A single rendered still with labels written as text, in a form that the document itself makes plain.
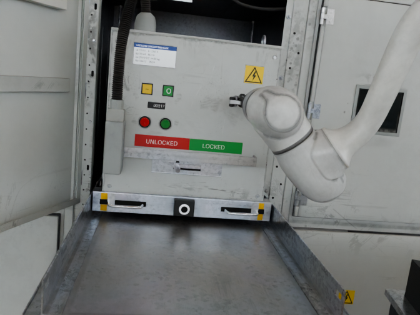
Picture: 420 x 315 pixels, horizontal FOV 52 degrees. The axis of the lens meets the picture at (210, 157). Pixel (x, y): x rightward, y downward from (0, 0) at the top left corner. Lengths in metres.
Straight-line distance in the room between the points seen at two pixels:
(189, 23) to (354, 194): 1.15
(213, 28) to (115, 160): 1.18
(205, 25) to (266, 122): 1.40
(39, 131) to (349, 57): 0.99
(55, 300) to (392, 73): 0.78
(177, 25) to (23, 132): 1.14
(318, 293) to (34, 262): 0.94
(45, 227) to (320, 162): 0.94
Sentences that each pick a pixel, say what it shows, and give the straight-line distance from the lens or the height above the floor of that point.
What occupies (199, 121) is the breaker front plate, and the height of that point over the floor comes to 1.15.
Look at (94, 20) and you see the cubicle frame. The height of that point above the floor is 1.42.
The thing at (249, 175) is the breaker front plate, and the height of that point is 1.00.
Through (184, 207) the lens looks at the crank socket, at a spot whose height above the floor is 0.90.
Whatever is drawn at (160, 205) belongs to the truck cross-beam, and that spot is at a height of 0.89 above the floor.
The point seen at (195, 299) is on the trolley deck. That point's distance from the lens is 0.92.
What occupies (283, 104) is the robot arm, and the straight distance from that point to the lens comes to 0.85.
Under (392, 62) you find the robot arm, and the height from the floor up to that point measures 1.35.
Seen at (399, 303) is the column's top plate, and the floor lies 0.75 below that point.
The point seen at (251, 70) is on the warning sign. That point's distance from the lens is 1.29.
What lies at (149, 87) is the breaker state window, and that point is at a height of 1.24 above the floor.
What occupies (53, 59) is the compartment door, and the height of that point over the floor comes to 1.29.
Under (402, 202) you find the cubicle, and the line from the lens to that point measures 1.68.
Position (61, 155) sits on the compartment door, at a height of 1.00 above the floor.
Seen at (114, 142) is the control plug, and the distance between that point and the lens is 1.17.
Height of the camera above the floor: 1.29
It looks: 11 degrees down
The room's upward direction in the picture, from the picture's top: 6 degrees clockwise
